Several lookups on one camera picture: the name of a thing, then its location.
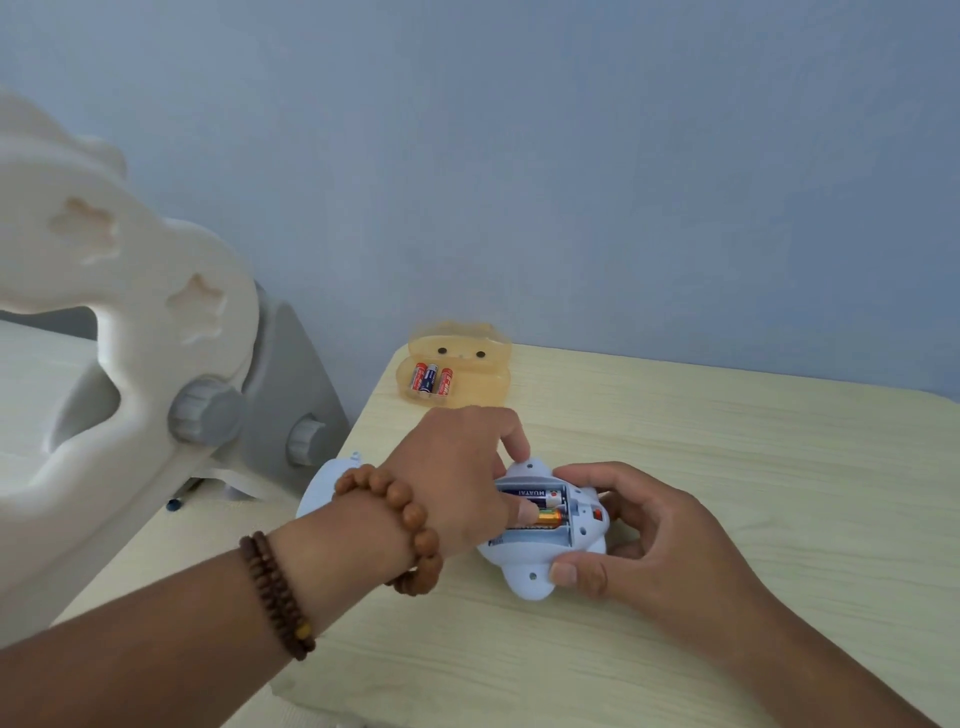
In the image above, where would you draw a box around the light blue plastic cover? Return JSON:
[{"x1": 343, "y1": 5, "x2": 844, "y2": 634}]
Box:
[{"x1": 295, "y1": 450, "x2": 366, "y2": 521}]

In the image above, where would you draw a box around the dark small bead bracelet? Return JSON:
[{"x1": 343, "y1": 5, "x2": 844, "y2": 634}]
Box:
[{"x1": 238, "y1": 531, "x2": 318, "y2": 663}]

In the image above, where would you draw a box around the yellow translucent plastic box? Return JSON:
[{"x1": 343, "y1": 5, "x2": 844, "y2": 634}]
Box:
[{"x1": 394, "y1": 320, "x2": 516, "y2": 411}]

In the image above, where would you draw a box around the large grey knob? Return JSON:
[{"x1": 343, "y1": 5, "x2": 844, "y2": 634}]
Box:
[{"x1": 168, "y1": 378, "x2": 246, "y2": 452}]

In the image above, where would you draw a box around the small blue pen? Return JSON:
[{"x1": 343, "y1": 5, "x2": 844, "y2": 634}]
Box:
[{"x1": 165, "y1": 477, "x2": 204, "y2": 514}]

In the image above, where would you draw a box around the person's left forearm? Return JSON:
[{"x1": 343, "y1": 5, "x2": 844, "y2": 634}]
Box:
[{"x1": 0, "y1": 491, "x2": 417, "y2": 728}]

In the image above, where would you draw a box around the black battery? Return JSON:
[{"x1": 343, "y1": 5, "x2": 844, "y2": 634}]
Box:
[{"x1": 496, "y1": 487, "x2": 565, "y2": 508}]

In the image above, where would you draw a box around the light wooden bead bracelet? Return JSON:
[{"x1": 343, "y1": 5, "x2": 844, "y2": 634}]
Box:
[{"x1": 332, "y1": 463, "x2": 446, "y2": 598}]

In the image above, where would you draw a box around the person's right forearm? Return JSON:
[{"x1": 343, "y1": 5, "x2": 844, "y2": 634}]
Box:
[{"x1": 705, "y1": 581, "x2": 942, "y2": 728}]

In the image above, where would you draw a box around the person's left hand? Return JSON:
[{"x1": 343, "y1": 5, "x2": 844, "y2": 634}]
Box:
[{"x1": 375, "y1": 405, "x2": 542, "y2": 561}]

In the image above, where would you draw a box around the small grey knob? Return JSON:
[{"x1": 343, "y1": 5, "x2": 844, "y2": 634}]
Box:
[{"x1": 288, "y1": 414, "x2": 329, "y2": 468}]

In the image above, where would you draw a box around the person's right hand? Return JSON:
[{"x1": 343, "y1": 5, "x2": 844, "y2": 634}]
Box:
[{"x1": 549, "y1": 460, "x2": 760, "y2": 648}]

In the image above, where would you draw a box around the cream plastic chair frame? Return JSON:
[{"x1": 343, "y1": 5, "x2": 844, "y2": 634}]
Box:
[{"x1": 0, "y1": 88, "x2": 261, "y2": 650}]

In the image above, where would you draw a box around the light blue plastic toy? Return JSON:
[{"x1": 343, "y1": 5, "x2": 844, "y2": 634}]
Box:
[{"x1": 476, "y1": 459, "x2": 610, "y2": 606}]

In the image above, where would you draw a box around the grey plastic bracket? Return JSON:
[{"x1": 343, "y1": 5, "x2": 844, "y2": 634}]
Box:
[{"x1": 196, "y1": 280, "x2": 351, "y2": 502}]

